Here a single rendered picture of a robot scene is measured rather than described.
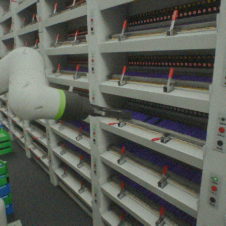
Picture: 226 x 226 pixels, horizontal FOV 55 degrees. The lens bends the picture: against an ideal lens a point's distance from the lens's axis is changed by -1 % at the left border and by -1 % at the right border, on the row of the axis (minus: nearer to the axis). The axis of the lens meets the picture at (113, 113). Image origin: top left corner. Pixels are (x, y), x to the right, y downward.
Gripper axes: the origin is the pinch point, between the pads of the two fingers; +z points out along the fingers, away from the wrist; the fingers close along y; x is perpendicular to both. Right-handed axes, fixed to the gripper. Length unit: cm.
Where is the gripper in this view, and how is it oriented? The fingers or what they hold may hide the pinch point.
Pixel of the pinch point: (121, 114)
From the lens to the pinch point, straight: 81.9
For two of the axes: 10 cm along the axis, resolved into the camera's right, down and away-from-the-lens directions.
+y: -6.2, -1.9, 7.6
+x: -2.1, 9.8, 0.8
